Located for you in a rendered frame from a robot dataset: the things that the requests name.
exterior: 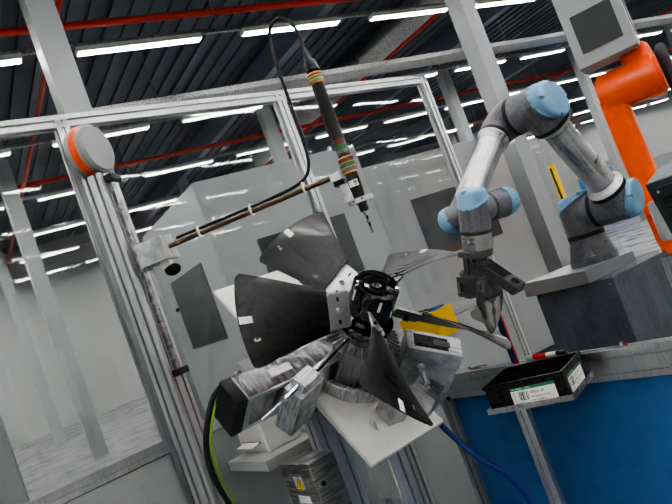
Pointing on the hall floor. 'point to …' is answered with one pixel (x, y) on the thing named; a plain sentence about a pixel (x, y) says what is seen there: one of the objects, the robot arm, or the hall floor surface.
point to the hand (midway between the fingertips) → (494, 328)
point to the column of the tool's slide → (153, 342)
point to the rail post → (466, 452)
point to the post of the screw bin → (540, 456)
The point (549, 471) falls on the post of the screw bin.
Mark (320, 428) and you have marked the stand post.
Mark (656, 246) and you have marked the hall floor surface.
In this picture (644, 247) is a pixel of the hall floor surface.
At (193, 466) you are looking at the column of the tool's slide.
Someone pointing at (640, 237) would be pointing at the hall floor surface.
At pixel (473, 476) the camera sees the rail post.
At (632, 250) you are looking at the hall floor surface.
